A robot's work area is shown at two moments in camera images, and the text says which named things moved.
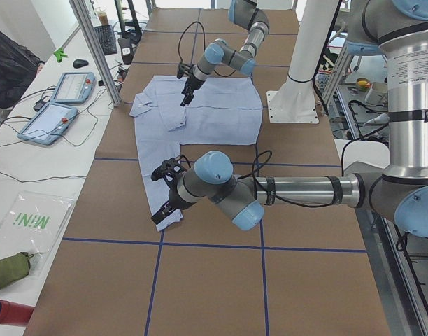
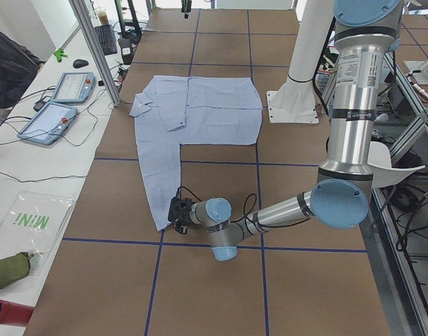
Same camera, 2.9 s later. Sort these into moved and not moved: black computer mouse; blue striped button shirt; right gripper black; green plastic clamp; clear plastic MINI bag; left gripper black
Moved: left gripper black; right gripper black
Not moved: clear plastic MINI bag; blue striped button shirt; black computer mouse; green plastic clamp
